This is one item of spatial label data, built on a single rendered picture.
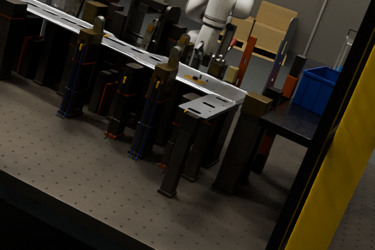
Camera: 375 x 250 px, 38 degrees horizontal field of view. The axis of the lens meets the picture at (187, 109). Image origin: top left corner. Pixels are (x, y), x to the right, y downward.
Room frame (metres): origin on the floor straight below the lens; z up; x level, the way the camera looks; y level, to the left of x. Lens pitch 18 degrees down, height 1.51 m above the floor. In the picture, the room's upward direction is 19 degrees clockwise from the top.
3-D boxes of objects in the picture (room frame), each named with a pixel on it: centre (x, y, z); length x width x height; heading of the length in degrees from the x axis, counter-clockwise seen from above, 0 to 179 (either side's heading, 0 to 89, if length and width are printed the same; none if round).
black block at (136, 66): (1.91, 0.24, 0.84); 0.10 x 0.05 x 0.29; 160
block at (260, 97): (1.80, -0.22, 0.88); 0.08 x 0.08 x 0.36; 70
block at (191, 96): (1.80, -0.01, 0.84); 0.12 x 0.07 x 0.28; 160
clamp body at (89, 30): (1.97, 0.44, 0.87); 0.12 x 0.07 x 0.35; 160
